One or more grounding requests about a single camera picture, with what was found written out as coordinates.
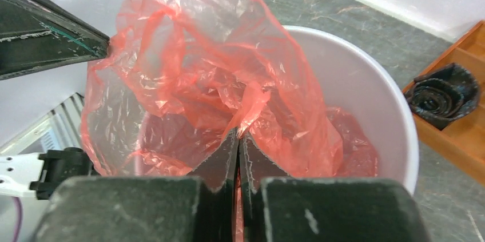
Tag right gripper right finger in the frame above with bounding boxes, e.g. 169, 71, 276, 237
239, 134, 430, 241

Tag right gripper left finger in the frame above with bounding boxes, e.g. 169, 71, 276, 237
30, 129, 238, 241

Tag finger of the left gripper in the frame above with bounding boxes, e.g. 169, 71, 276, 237
1, 0, 109, 80

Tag grey plastic trash bin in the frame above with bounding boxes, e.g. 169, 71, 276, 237
287, 26, 419, 193

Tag red translucent trash bag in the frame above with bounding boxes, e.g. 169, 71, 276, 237
81, 0, 379, 241

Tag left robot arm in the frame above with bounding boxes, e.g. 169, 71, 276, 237
1, 0, 109, 200

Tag orange compartment tray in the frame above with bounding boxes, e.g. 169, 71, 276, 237
403, 21, 484, 184

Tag white slotted cable duct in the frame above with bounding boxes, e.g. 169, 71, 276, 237
1, 93, 84, 156

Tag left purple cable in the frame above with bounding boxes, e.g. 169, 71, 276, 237
11, 196, 24, 242

